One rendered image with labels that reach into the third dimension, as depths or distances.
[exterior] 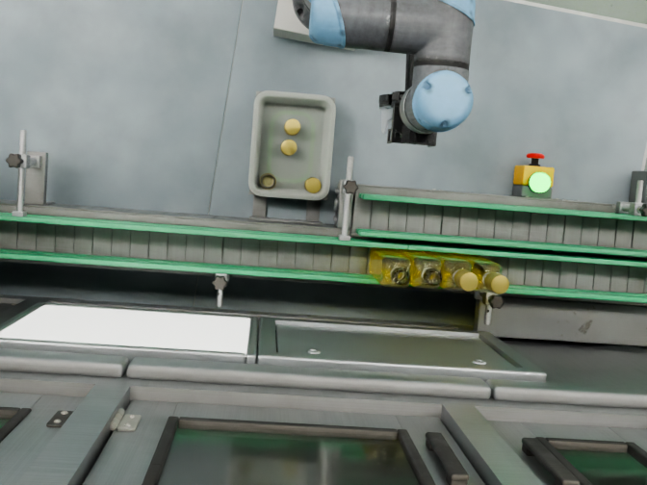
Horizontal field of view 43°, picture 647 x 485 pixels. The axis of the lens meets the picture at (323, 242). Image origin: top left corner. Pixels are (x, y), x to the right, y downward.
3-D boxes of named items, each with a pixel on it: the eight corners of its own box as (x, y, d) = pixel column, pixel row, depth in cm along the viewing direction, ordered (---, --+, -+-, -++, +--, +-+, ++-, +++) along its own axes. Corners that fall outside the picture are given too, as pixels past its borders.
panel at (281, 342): (37, 317, 158) (-26, 356, 125) (38, 301, 158) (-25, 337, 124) (488, 345, 165) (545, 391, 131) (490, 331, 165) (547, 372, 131)
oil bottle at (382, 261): (368, 273, 172) (381, 288, 151) (370, 246, 172) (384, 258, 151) (394, 274, 173) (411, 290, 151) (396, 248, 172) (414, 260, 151)
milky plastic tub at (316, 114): (247, 193, 182) (246, 195, 173) (255, 92, 180) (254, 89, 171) (325, 199, 183) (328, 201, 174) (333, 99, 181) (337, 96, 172)
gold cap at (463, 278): (452, 287, 149) (458, 291, 145) (454, 268, 149) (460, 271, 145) (472, 289, 150) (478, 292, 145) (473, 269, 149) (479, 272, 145)
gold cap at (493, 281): (506, 279, 150) (513, 282, 146) (495, 294, 150) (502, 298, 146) (492, 268, 150) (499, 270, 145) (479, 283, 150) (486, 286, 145)
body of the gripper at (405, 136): (383, 143, 132) (396, 140, 120) (388, 89, 131) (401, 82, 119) (430, 147, 133) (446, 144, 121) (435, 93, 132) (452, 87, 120)
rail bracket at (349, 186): (333, 236, 171) (339, 242, 158) (340, 156, 169) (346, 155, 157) (348, 238, 171) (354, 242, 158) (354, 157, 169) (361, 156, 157)
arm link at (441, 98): (480, 66, 105) (474, 133, 105) (460, 76, 116) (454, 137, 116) (420, 61, 104) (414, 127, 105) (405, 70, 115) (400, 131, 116)
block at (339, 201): (331, 225, 177) (333, 227, 170) (334, 182, 177) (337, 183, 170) (348, 226, 178) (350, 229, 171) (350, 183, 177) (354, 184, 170)
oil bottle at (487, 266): (448, 277, 174) (473, 293, 152) (451, 251, 173) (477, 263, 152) (474, 280, 174) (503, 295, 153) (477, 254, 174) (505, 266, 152)
